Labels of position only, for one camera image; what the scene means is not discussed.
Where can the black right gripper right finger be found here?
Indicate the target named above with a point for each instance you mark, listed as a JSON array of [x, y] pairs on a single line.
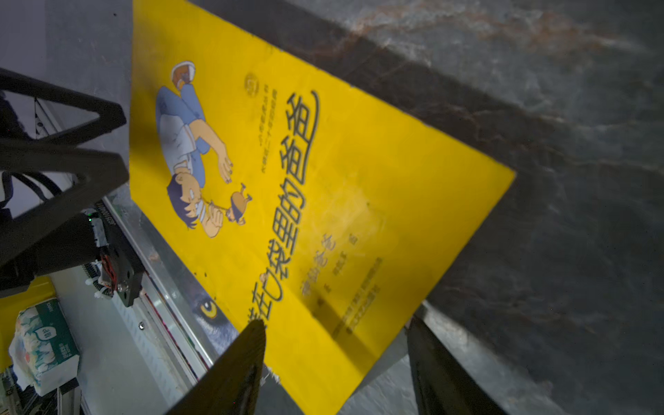
[[441, 385]]

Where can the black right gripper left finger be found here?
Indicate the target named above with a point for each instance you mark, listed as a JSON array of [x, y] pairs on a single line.
[[232, 385]]

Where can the yellow cartoon cover book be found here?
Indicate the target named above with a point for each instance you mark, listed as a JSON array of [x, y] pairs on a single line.
[[216, 166]]

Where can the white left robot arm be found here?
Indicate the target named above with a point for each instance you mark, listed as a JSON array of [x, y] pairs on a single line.
[[52, 214]]

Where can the green tissue pack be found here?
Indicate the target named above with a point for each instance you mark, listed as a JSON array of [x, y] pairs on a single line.
[[43, 351]]

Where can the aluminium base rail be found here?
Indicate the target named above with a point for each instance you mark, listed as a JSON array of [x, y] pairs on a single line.
[[140, 359]]

